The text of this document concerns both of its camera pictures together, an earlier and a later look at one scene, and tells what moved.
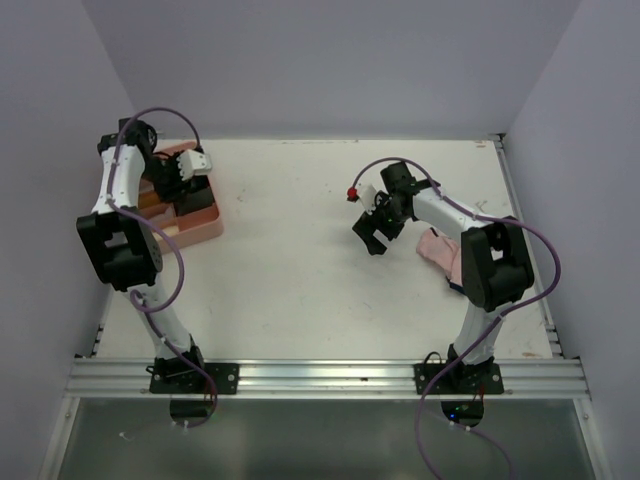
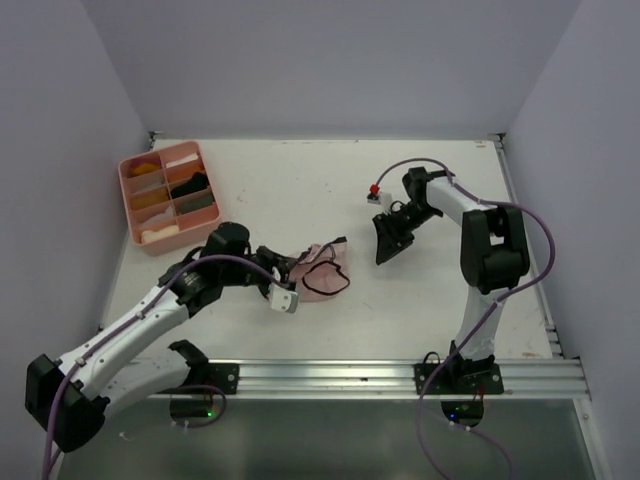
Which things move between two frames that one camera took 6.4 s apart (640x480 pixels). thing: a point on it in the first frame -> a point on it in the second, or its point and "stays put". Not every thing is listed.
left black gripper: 176,188 -> 281,263
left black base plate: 226,377 stays put
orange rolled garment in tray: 148,199 stays put
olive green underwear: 195,200 stays put
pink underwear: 444,253 -> 325,273
